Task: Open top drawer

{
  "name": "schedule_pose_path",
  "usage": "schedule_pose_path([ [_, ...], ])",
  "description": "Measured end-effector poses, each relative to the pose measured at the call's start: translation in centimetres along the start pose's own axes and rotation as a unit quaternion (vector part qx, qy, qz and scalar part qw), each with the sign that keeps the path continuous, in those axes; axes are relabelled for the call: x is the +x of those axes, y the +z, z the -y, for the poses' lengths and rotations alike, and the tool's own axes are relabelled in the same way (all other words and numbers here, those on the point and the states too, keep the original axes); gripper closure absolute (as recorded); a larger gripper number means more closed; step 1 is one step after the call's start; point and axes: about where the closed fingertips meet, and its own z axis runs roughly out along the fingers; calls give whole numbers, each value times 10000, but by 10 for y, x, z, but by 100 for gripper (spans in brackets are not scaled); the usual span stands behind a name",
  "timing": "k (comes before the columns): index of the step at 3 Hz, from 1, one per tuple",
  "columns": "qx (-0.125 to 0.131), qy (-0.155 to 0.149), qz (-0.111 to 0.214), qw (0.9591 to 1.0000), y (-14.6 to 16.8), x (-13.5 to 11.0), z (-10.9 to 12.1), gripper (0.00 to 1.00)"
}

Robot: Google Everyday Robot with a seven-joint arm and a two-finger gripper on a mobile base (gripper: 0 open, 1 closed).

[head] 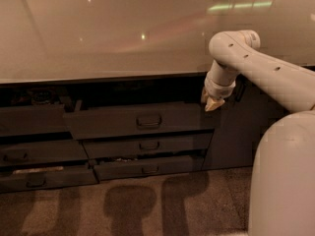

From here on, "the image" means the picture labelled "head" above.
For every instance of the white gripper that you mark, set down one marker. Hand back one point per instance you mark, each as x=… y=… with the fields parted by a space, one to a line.
x=219 y=89

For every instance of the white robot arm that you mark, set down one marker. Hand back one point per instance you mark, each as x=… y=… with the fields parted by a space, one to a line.
x=282 y=195

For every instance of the dark cabinet door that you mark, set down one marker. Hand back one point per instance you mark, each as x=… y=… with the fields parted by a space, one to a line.
x=244 y=118

